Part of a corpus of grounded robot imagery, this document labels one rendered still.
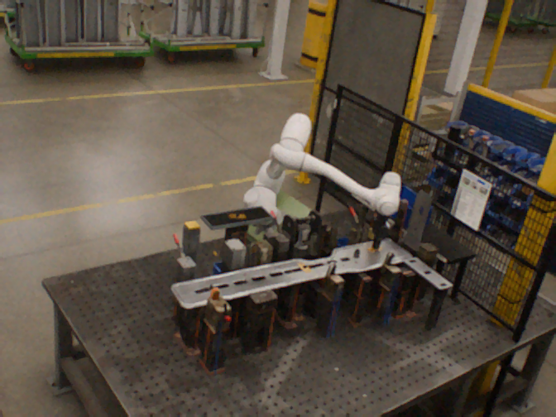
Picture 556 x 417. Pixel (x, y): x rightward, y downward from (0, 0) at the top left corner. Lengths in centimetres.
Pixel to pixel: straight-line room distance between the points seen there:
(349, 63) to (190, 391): 384
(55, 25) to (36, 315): 581
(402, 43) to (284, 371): 326
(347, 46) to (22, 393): 394
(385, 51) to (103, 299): 334
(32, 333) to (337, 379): 211
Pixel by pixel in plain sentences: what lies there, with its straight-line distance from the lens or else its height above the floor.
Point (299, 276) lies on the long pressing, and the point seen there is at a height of 100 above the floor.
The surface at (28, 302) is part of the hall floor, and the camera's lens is 466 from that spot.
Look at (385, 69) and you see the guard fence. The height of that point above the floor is 145.
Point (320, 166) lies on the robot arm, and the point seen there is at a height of 145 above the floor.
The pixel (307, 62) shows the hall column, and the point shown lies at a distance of 1112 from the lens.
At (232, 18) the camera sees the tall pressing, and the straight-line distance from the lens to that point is 1110.
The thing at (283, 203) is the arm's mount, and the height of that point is 94.
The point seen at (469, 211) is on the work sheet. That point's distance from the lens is 376.
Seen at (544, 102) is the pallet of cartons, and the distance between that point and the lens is 747.
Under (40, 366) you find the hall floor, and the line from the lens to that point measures 415.
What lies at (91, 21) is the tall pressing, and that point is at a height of 59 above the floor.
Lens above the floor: 272
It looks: 26 degrees down
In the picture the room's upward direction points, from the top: 9 degrees clockwise
